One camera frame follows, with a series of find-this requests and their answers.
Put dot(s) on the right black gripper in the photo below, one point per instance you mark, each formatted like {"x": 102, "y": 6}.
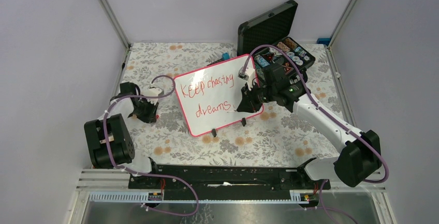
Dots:
{"x": 247, "y": 104}

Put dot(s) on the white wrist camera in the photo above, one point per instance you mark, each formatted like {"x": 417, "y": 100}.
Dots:
{"x": 153, "y": 94}
{"x": 249, "y": 75}

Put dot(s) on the blue building brick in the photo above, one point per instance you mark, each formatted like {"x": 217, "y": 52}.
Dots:
{"x": 225, "y": 56}

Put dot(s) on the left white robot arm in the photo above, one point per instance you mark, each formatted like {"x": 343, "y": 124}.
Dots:
{"x": 120, "y": 141}

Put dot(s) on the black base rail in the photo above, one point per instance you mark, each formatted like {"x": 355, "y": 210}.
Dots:
{"x": 179, "y": 182}

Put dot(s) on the black whiteboard stand clip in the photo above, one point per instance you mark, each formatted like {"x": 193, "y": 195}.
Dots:
{"x": 243, "y": 122}

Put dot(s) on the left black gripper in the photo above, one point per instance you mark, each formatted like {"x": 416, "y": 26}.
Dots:
{"x": 150, "y": 116}

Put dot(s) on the open black chip case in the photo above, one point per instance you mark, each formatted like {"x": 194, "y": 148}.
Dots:
{"x": 273, "y": 27}

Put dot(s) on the pink framed whiteboard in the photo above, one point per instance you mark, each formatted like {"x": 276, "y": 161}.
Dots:
{"x": 206, "y": 94}

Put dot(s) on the blue object behind frame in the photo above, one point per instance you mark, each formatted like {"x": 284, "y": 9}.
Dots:
{"x": 324, "y": 41}

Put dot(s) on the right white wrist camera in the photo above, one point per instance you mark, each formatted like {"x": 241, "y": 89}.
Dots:
{"x": 249, "y": 75}

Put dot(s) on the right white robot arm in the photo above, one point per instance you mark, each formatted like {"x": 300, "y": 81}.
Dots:
{"x": 359, "y": 151}

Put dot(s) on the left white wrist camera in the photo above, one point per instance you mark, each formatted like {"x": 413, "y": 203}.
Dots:
{"x": 153, "y": 94}

